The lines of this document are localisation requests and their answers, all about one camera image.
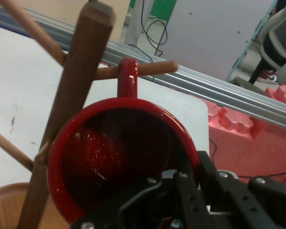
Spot grey cabinet panel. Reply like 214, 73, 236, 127
154, 0, 278, 82

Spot red foam block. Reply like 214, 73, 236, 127
207, 85, 286, 189

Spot white post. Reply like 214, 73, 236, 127
123, 0, 146, 46

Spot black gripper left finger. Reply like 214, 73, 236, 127
70, 168, 214, 229

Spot wooden mug tree stand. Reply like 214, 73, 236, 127
0, 0, 180, 229

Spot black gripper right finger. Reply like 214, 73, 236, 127
196, 150, 286, 229

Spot thin black cable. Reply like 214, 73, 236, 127
208, 137, 286, 179

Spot green board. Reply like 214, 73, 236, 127
149, 0, 177, 21

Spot tangled black background cables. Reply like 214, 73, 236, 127
128, 20, 169, 58

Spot red ceramic mug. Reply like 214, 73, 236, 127
47, 58, 201, 225

